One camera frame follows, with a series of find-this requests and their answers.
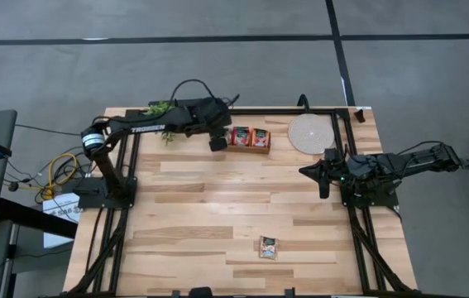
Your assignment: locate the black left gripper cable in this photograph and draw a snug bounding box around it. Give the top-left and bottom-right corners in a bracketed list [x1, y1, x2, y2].
[170, 78, 242, 109]

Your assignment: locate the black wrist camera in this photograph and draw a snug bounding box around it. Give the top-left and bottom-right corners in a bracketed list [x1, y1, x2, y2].
[318, 176, 332, 200]
[208, 136, 229, 152]

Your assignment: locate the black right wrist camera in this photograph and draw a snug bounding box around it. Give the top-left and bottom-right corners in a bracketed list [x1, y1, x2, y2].
[318, 176, 332, 200]

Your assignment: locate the white paper sheet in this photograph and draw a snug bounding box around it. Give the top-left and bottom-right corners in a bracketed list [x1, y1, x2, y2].
[42, 192, 82, 249]

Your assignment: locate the yellow cable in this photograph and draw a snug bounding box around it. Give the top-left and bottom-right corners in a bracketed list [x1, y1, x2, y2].
[31, 151, 79, 204]

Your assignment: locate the beige tea packet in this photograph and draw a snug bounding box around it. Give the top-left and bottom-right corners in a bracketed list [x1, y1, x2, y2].
[258, 236, 280, 261]

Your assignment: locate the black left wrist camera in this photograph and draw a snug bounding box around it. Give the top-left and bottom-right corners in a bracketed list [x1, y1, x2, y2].
[208, 136, 229, 152]

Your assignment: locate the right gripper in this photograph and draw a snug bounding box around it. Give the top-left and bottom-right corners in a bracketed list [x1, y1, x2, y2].
[298, 147, 353, 185]

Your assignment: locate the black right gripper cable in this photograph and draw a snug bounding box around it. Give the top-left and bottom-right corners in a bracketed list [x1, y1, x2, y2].
[395, 140, 446, 157]

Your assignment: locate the black rounded object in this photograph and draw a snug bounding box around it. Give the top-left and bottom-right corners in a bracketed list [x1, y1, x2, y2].
[188, 286, 214, 298]

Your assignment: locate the round woven placemat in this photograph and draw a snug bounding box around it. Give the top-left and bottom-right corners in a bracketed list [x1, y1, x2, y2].
[287, 113, 337, 156]

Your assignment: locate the orange tea packet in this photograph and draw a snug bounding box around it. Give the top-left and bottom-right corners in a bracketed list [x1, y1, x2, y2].
[251, 127, 270, 148]

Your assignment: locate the black table frame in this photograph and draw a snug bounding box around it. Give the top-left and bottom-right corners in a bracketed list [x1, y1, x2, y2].
[66, 106, 419, 298]

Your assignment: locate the wooden tea box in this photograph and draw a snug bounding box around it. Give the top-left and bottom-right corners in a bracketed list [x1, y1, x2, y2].
[222, 126, 272, 156]

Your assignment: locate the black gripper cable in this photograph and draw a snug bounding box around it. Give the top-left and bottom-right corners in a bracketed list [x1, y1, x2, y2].
[170, 78, 242, 109]
[395, 140, 446, 157]

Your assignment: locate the potted green plant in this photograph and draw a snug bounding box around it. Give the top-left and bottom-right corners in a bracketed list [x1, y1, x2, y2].
[142, 102, 177, 145]

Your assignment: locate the red tea packet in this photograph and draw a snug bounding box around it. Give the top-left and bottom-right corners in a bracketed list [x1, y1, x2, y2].
[231, 126, 251, 147]

